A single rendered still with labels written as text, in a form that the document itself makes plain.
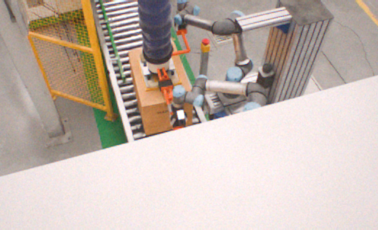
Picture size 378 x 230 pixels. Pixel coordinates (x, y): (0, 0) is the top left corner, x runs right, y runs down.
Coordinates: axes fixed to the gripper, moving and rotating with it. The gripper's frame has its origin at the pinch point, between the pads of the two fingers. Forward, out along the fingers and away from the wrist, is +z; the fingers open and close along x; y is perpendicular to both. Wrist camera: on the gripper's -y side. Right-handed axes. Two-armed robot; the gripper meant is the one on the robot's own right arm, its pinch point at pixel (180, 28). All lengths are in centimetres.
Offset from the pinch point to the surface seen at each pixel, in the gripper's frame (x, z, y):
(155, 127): -37, 43, 61
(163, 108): -30, 19, 60
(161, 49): -25, -23, 39
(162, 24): -24, -48, 39
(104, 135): -83, 120, 11
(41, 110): -134, 69, 0
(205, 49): 20.4, 23.9, 6.6
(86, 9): -72, -30, -10
